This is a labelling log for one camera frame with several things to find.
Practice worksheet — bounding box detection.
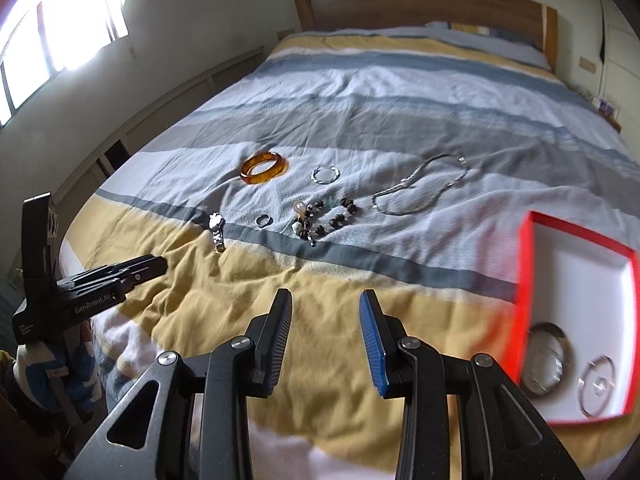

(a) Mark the dark brown bangle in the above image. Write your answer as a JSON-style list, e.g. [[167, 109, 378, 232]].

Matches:
[[520, 322, 572, 399]]

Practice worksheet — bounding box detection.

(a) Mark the silver wristwatch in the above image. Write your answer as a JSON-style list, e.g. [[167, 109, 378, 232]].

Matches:
[[208, 211, 226, 254]]

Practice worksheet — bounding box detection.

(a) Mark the red jewelry box tray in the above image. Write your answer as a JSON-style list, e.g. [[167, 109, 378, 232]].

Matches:
[[502, 211, 639, 426]]

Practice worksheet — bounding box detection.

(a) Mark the amber orange bangle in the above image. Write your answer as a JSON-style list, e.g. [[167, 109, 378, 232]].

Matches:
[[240, 152, 288, 185]]

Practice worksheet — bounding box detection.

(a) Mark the beaded charm bracelet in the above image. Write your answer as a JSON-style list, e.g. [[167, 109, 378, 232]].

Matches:
[[290, 195, 362, 248]]

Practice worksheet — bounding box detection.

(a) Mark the silver hoop earring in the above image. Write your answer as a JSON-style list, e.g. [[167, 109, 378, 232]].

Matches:
[[311, 165, 341, 185]]

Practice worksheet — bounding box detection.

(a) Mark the silver chain necklace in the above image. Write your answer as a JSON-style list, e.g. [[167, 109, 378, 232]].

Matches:
[[371, 153, 471, 217]]

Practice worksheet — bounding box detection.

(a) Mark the striped duvet cover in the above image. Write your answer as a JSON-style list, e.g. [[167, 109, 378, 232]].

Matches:
[[60, 27, 639, 479]]

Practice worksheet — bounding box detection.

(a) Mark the window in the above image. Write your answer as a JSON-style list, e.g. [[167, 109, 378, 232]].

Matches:
[[1, 0, 128, 125]]

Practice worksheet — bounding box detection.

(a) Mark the wooden nightstand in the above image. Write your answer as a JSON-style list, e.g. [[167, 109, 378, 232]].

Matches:
[[580, 91, 622, 133]]

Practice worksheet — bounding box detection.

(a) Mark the white wardrobe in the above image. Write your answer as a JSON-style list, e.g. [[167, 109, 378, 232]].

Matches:
[[601, 0, 639, 133]]

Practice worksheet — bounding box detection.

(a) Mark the grey pillow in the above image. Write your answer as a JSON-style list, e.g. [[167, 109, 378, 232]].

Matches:
[[424, 20, 554, 72]]

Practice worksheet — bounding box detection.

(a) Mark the wooden headboard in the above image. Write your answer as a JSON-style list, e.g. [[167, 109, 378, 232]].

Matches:
[[294, 0, 559, 70]]

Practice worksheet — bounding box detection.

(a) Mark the low white wall cabinet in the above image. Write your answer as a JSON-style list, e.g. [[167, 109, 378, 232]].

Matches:
[[0, 45, 266, 271]]

